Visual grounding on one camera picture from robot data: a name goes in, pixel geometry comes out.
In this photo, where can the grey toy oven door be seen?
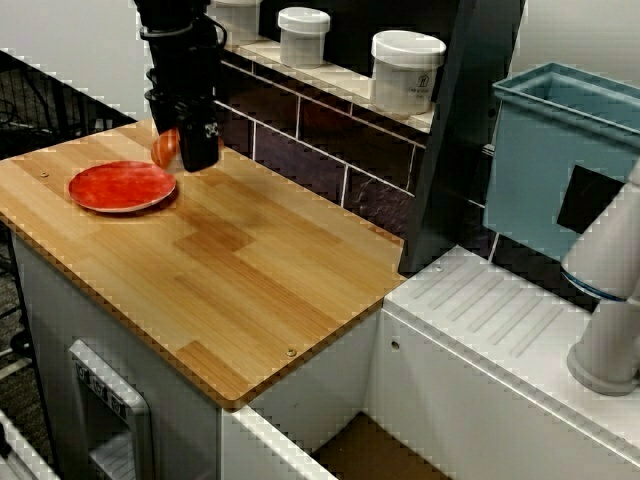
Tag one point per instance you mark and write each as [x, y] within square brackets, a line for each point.
[110, 405]

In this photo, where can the dark tiled backsplash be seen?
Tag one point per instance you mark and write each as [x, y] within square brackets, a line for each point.
[325, 145]

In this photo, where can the dark grey upright panel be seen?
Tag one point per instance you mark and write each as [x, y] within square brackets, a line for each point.
[465, 125]

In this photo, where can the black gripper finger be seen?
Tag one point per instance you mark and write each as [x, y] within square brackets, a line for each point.
[162, 117]
[200, 145]

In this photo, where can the white toy kitchen cabinet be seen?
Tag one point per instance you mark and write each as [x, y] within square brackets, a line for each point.
[200, 400]

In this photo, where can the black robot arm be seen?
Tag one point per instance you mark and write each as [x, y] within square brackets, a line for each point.
[170, 20]

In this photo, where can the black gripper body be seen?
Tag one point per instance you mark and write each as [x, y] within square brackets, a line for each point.
[185, 80]

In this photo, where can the black square sticker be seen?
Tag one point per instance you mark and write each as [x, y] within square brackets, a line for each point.
[590, 200]

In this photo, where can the translucent white jar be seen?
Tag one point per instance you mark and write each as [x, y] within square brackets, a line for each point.
[235, 20]

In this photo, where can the white toy sink drainboard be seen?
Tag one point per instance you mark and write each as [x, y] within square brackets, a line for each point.
[500, 320]

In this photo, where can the plain white lidded jar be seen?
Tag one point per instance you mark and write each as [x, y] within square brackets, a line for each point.
[302, 37]

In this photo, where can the teal plastic bin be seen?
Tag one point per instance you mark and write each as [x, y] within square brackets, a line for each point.
[545, 160]

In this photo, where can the white jar with printed logo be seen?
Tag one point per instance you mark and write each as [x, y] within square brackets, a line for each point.
[407, 75]

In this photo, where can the red round plate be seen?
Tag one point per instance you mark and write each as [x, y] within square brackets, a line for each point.
[122, 187]

